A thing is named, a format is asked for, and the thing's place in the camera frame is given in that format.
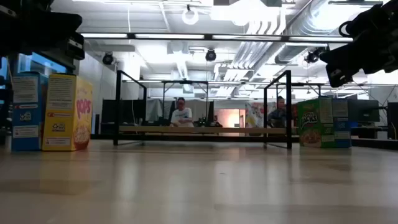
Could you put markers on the green Apple Jacks cereal box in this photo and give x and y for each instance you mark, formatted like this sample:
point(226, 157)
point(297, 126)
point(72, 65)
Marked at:
point(311, 124)

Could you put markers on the yellow Corn Pops cereal box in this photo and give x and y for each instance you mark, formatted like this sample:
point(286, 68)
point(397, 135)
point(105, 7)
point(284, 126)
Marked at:
point(62, 124)

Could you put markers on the blue Rice Krispies cereal box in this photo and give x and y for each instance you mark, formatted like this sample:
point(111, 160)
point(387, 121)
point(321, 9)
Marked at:
point(342, 124)
point(26, 124)

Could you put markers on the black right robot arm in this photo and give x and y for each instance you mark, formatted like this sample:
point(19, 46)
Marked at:
point(382, 21)

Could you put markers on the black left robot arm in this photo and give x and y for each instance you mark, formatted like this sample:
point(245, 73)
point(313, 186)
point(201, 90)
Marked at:
point(18, 31)

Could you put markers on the large glass window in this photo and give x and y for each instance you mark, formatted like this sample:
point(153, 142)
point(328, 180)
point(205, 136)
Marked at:
point(40, 63)

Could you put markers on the black ceiling spotlight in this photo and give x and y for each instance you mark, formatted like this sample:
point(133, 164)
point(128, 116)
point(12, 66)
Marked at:
point(108, 58)
point(311, 57)
point(211, 55)

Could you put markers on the black computer monitor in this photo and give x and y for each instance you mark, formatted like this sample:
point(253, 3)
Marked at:
point(127, 112)
point(392, 119)
point(363, 110)

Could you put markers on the person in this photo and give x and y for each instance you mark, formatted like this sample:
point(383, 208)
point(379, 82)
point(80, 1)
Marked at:
point(182, 115)
point(278, 116)

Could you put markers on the white colourful printed banner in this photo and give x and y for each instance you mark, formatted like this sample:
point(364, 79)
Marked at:
point(253, 115)

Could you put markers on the black background rig frame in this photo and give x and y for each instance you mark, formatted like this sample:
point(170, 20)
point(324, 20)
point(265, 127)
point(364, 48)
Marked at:
point(186, 82)
point(303, 84)

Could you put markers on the silver ventilation duct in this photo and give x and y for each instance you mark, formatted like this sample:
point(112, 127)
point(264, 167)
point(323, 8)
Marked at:
point(292, 53)

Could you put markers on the black aluminium table frame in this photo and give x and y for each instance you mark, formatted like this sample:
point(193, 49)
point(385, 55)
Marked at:
point(217, 137)

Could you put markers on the black frame wooden shelf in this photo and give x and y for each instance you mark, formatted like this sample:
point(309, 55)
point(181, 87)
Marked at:
point(202, 129)

